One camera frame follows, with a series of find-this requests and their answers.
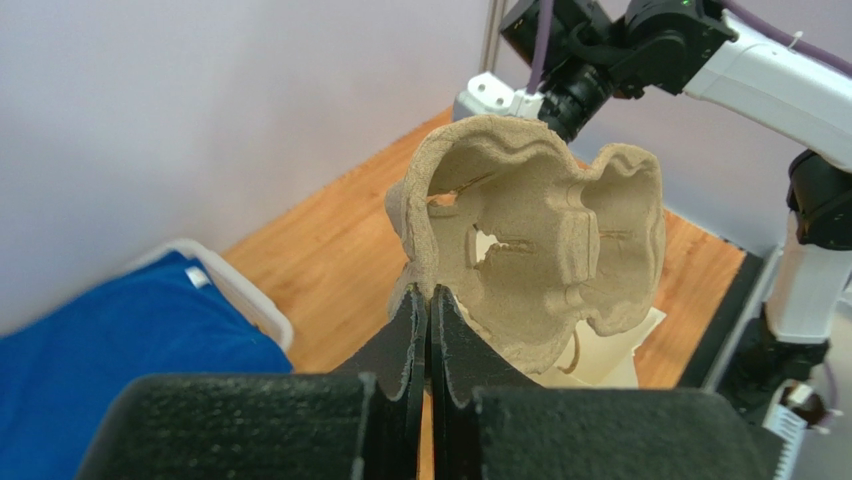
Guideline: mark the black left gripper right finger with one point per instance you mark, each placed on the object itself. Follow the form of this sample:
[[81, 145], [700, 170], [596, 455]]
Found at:
[[492, 422]]

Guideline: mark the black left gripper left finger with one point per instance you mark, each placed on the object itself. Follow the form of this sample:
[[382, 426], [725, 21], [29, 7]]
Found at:
[[360, 421]]

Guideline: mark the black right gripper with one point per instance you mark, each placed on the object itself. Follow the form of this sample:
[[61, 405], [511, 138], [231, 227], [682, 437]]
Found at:
[[573, 94]]

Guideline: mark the kraft paper takeout bag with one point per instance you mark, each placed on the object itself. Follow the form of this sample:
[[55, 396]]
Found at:
[[591, 361]]

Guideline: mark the pulp cardboard cup carrier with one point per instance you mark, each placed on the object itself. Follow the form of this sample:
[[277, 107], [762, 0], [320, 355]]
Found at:
[[530, 241]]

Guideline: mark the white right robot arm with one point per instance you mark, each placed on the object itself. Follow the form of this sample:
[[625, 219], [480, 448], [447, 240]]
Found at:
[[715, 51]]

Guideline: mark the white plastic basket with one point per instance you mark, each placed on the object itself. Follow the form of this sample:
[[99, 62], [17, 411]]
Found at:
[[247, 298]]

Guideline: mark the blue folded cloth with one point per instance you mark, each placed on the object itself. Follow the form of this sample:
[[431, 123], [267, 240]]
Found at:
[[60, 374]]

